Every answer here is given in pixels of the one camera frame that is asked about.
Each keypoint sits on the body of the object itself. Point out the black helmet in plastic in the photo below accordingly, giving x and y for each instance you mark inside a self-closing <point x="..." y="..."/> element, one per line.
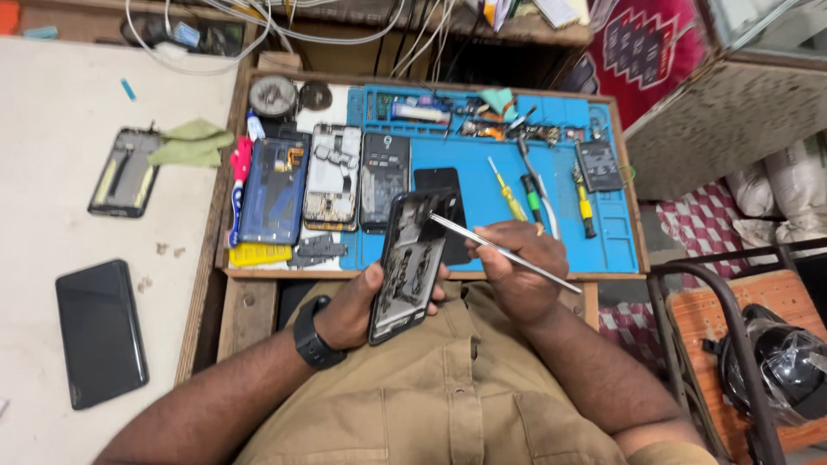
<point x="775" y="365"/>

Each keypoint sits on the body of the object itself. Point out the dark open phone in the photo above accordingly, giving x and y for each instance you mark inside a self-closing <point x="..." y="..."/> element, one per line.
<point x="384" y="174"/>

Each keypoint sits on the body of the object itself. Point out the grey phone frame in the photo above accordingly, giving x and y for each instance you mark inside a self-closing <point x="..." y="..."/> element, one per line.
<point x="124" y="171"/>

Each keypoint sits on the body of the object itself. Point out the person's right hand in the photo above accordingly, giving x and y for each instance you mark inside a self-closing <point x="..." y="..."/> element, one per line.
<point x="517" y="271"/>

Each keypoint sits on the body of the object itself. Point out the black phone frame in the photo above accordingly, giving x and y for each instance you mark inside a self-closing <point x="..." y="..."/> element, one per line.
<point x="413" y="261"/>

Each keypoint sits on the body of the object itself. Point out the green cloth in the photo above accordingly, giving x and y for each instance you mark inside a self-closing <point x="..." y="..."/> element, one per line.
<point x="192" y="143"/>

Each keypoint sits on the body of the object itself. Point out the blue silicone repair mat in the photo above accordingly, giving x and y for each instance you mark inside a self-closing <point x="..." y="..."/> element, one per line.
<point x="491" y="174"/>

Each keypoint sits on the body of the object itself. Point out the yellow plastic piece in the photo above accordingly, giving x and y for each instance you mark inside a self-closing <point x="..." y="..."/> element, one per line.
<point x="260" y="254"/>

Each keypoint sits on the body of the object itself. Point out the orange chair seat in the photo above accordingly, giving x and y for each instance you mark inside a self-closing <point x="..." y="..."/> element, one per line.
<point x="743" y="361"/>

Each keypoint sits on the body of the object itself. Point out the round metal tin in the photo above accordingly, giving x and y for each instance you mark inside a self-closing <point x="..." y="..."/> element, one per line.
<point x="272" y="97"/>

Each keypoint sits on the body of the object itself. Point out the wooden work tray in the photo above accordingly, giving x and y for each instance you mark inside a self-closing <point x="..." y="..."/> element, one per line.
<point x="426" y="181"/>

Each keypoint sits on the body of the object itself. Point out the black smartphone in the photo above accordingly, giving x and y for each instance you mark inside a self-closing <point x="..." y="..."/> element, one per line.
<point x="100" y="332"/>

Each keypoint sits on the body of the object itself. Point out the yellow black screwdriver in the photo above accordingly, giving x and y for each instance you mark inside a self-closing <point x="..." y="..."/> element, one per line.
<point x="585" y="206"/>

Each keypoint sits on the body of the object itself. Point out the white sacks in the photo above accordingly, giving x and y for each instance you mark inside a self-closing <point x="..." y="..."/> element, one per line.
<point x="785" y="187"/>

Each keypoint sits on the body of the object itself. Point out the white open phone chassis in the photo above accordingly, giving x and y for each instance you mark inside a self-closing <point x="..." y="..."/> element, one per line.
<point x="333" y="174"/>

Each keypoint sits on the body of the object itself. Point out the phone battery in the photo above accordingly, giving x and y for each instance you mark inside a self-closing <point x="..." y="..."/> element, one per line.
<point x="599" y="165"/>

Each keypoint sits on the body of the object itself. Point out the khaki shirt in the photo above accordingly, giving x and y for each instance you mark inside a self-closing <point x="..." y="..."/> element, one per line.
<point x="439" y="394"/>

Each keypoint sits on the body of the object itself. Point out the blue phone back cover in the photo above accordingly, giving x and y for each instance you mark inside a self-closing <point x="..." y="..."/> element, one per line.
<point x="274" y="190"/>

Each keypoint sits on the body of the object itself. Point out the person's right fingers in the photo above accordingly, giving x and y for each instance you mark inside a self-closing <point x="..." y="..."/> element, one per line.
<point x="497" y="248"/>

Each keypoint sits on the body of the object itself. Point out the heap of small phone parts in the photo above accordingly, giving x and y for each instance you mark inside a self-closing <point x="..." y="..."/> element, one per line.
<point x="478" y="116"/>

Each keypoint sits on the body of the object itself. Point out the dark round lid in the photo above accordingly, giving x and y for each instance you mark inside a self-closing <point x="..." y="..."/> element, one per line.
<point x="315" y="95"/>

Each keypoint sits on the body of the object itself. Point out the red blue toothbrush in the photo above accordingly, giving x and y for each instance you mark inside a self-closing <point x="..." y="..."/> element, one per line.
<point x="238" y="187"/>

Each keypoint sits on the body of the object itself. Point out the wooden shelf with clutter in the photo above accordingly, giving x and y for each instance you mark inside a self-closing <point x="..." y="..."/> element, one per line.
<point x="362" y="22"/>

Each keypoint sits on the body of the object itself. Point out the black phone screen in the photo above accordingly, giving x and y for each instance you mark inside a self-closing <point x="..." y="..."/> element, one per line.
<point x="446" y="187"/>

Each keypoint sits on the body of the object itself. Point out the metal chair frame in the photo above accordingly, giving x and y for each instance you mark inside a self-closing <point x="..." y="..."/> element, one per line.
<point x="717" y="336"/>

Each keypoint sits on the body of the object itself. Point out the red patterned cloth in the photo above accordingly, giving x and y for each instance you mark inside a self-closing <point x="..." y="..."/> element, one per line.
<point x="636" y="55"/>

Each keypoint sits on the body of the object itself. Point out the grey phone shield plates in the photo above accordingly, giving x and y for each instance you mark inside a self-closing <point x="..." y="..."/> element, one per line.
<point x="316" y="250"/>

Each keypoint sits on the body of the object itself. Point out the black wristwatch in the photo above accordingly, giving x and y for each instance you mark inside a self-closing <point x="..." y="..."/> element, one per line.
<point x="313" y="336"/>

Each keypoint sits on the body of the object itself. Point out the checkered red white cloth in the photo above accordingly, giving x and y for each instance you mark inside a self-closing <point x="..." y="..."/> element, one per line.
<point x="698" y="223"/>

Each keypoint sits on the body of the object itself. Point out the white blue tube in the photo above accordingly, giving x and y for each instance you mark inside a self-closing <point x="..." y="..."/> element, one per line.
<point x="255" y="124"/>

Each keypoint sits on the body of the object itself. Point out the person's left hand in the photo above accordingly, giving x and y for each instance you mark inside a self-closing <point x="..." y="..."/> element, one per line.
<point x="352" y="310"/>

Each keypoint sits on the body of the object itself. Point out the metal tweezers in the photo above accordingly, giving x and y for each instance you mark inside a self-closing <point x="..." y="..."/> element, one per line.
<point x="504" y="253"/>

